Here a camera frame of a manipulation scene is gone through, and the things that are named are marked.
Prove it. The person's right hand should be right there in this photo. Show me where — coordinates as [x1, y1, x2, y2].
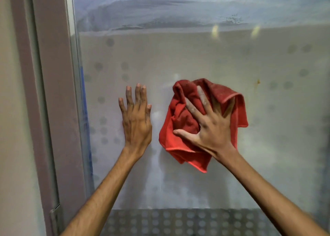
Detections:
[172, 85, 239, 164]

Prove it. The person's left hand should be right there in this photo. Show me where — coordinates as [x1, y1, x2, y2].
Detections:
[118, 83, 153, 155]

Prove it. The red microfibre cloth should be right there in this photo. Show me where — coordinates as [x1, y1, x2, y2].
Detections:
[158, 78, 249, 173]

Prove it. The person's left forearm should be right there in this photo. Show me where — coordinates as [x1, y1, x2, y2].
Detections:
[60, 147, 144, 236]

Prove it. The person's right forearm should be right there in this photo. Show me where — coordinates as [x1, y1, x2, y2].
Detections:
[219, 152, 330, 236]

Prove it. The frosted dotted glass pane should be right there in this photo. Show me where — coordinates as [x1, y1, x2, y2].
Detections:
[72, 0, 330, 236]

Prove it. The grey window frame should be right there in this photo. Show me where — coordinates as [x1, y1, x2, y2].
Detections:
[8, 0, 95, 236]

